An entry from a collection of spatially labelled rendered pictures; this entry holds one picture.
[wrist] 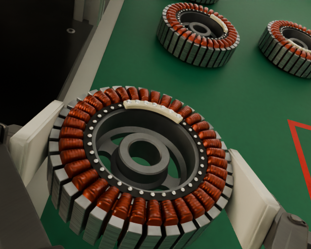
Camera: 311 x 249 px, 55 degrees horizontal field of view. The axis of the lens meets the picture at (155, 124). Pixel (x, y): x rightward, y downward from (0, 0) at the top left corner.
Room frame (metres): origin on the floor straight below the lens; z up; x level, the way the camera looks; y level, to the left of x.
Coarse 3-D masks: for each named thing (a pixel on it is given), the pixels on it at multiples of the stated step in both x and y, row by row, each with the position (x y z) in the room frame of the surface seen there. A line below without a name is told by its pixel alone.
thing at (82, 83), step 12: (120, 0) 0.43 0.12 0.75; (108, 12) 0.39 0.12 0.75; (108, 24) 0.36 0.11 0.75; (96, 36) 0.32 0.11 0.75; (108, 36) 0.33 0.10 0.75; (96, 48) 0.30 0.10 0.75; (84, 60) 0.27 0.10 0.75; (96, 60) 0.28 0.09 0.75; (84, 72) 0.25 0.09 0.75; (96, 72) 0.26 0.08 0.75; (72, 84) 0.22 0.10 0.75; (84, 84) 0.23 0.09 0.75; (72, 96) 0.21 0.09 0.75; (36, 180) 0.11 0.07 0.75; (36, 192) 0.10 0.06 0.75; (48, 192) 0.10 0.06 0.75; (36, 204) 0.09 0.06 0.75
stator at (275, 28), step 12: (276, 24) 0.49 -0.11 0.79; (288, 24) 0.51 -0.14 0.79; (264, 36) 0.46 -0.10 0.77; (276, 36) 0.45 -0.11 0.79; (288, 36) 0.50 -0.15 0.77; (300, 36) 0.50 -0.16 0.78; (264, 48) 0.45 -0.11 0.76; (276, 48) 0.43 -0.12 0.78; (288, 48) 0.43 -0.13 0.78; (300, 48) 0.44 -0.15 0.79; (276, 60) 0.43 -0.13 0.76; (288, 60) 0.43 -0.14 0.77; (300, 60) 0.42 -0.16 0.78; (288, 72) 0.42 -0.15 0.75; (300, 72) 0.42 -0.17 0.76
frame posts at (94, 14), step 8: (80, 0) 0.30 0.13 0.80; (88, 0) 0.31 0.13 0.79; (96, 0) 0.31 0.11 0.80; (104, 0) 0.33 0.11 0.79; (80, 8) 0.30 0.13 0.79; (88, 8) 0.31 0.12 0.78; (96, 8) 0.31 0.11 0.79; (80, 16) 0.30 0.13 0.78; (88, 16) 0.31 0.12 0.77; (96, 16) 0.31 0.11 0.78; (96, 24) 0.31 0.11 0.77
